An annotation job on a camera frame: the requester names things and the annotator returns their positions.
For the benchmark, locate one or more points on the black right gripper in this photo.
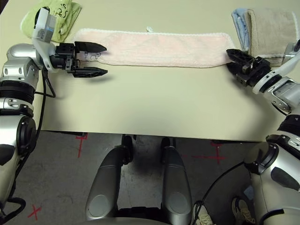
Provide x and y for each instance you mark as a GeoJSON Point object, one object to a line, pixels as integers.
{"type": "Point", "coordinates": [255, 70]}

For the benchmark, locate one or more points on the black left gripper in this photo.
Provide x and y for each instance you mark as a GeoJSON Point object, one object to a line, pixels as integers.
{"type": "Point", "coordinates": [63, 58]}

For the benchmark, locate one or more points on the pink terry towel duck embroidery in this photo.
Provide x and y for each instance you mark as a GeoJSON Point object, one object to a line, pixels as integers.
{"type": "Point", "coordinates": [164, 49]}

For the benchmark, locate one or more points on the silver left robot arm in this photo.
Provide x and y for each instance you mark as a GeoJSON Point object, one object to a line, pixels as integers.
{"type": "Point", "coordinates": [16, 131]}

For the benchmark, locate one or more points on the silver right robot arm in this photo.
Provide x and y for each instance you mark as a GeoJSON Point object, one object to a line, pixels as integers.
{"type": "Point", "coordinates": [276, 178]}

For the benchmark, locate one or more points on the light blue folded towel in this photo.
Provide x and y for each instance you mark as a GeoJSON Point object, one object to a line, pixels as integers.
{"type": "Point", "coordinates": [239, 25]}

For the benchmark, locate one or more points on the beige folded towel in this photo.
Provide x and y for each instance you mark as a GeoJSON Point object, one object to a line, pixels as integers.
{"type": "Point", "coordinates": [269, 30]}

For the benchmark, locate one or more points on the green folded towel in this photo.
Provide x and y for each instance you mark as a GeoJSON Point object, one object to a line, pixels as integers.
{"type": "Point", "coordinates": [68, 14]}

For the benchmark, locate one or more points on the blue square tag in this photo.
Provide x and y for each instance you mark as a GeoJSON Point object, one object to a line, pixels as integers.
{"type": "Point", "coordinates": [249, 192]}

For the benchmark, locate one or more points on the grey white sneaker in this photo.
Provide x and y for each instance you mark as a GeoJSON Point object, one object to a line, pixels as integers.
{"type": "Point", "coordinates": [243, 211]}
{"type": "Point", "coordinates": [204, 216]}

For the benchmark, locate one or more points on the grey robot pelvis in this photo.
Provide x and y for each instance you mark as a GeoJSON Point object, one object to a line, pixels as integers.
{"type": "Point", "coordinates": [131, 221]}

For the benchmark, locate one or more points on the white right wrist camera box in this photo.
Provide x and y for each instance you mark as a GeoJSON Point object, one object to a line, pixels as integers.
{"type": "Point", "coordinates": [267, 82]}

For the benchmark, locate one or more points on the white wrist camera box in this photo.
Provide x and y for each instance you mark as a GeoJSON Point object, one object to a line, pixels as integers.
{"type": "Point", "coordinates": [267, 82]}
{"type": "Point", "coordinates": [45, 25]}

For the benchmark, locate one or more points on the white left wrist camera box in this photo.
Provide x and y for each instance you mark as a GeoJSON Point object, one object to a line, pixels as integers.
{"type": "Point", "coordinates": [45, 25]}

